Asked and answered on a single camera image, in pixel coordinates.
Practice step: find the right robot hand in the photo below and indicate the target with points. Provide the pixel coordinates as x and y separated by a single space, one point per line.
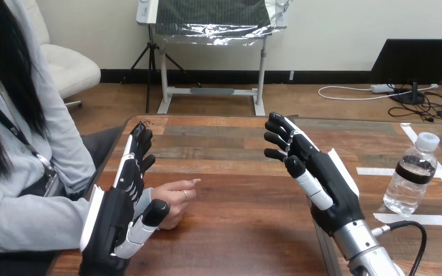
331 186

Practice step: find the foil sheet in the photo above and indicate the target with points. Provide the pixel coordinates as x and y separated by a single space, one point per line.
213 19

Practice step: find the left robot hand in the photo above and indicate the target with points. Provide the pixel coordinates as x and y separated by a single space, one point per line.
106 224

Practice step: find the white cushioned chair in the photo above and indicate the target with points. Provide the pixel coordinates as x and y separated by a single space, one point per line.
68 66

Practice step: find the white power strip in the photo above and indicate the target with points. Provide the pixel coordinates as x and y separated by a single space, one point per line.
382 88

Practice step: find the clear water bottle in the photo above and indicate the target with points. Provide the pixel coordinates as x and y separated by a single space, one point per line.
409 179

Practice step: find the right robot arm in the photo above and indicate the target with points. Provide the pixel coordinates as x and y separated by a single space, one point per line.
362 247

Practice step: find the person's hand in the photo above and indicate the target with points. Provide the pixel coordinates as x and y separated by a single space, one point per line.
173 202

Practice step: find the dark screen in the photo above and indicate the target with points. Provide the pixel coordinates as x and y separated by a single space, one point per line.
415 61

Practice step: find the white desk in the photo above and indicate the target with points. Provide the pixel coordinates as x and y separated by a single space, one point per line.
209 91

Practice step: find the person's body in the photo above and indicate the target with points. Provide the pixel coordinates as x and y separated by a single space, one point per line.
19 114

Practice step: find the person's forearm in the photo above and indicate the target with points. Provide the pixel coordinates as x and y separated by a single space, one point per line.
26 221

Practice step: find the black tripod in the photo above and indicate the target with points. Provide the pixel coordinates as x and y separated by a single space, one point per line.
151 57

